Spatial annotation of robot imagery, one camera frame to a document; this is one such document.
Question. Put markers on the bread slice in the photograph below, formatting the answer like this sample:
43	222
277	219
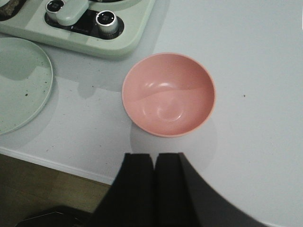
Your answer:
8	6

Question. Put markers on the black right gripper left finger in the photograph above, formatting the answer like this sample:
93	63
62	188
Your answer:
129	201

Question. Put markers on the left silver control knob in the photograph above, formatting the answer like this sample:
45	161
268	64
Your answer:
52	7

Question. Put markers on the right silver control knob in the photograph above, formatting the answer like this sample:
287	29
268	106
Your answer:
107	23

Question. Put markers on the black round frying pan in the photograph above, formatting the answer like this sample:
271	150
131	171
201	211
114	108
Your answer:
73	10

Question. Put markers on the mint green breakfast maker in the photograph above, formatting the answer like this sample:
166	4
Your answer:
30	21

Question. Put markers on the silver control knob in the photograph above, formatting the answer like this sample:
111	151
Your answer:
107	23
52	7

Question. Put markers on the mint green round plate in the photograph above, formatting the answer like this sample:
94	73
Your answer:
26	80

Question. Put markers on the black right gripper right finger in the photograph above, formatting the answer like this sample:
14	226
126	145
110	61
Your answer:
185	199

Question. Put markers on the pink plastic bowl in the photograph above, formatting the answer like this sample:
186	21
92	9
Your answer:
168	94

